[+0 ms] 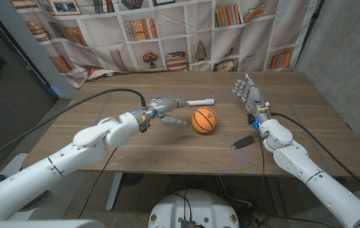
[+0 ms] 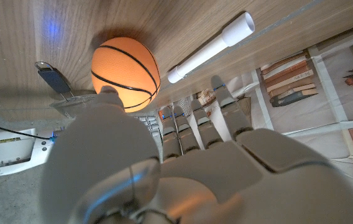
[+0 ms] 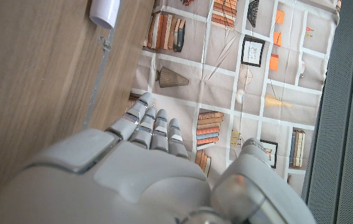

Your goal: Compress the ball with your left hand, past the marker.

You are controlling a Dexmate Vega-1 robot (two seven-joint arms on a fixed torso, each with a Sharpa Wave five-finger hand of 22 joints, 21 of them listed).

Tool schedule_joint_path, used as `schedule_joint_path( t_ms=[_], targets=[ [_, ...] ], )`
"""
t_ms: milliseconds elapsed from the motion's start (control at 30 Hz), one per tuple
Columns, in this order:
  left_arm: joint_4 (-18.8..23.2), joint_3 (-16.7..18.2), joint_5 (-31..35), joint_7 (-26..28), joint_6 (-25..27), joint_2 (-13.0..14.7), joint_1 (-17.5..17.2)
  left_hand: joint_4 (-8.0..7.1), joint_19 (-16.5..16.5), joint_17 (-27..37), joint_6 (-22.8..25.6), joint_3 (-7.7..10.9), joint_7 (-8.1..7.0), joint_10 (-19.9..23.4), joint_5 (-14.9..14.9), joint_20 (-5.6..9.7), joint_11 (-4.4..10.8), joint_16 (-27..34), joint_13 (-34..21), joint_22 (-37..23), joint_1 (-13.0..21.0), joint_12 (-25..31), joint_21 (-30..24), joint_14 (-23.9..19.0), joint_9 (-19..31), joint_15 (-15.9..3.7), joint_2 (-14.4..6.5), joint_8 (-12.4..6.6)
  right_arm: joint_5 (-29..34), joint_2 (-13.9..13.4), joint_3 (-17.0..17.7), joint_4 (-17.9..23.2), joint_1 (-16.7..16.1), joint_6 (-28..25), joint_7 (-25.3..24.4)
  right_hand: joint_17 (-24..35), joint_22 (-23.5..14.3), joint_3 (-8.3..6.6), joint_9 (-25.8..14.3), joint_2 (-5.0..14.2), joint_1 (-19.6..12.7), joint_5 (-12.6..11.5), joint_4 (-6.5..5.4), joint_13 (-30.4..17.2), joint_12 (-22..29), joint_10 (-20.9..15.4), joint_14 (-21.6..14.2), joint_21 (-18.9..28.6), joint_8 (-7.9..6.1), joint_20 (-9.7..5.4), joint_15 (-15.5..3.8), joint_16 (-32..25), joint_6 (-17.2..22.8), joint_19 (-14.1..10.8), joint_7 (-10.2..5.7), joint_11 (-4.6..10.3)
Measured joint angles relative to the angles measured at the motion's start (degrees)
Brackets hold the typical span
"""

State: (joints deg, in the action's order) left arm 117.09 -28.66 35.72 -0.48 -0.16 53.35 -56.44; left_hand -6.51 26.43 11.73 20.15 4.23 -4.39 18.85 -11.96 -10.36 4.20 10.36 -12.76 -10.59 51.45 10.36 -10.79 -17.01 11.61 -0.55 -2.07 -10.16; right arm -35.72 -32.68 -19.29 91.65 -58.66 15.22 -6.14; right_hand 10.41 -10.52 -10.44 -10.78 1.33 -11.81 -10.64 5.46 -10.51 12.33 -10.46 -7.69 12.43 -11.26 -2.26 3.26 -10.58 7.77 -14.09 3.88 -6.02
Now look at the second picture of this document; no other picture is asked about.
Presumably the white plastic pipe marker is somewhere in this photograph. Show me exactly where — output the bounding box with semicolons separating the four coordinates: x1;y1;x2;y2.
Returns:
167;11;255;84

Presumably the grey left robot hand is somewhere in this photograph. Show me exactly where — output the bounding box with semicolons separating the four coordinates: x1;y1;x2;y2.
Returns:
39;74;353;224

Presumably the printed bookshelf backdrop cloth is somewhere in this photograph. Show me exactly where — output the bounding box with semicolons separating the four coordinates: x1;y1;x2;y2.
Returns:
157;18;353;209

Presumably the black key fob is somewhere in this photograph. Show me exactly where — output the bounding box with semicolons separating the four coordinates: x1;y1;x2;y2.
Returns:
34;61;75;102

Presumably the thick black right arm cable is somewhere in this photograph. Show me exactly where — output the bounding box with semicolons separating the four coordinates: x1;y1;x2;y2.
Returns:
0;119;52;141

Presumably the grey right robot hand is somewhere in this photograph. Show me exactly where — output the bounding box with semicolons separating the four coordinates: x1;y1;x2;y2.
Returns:
49;93;162;142

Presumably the orange mini basketball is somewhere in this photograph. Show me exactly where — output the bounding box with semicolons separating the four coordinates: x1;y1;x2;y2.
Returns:
90;37;161;113

